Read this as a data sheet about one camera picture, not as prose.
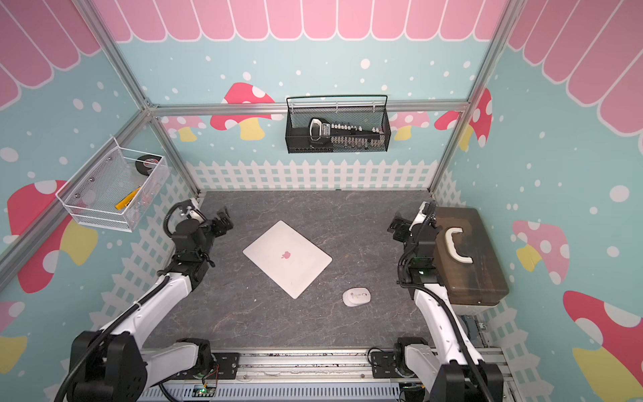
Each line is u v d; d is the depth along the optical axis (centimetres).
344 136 87
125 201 71
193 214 69
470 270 82
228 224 76
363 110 89
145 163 81
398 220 71
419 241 56
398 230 72
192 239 61
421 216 68
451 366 41
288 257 97
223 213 75
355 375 74
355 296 85
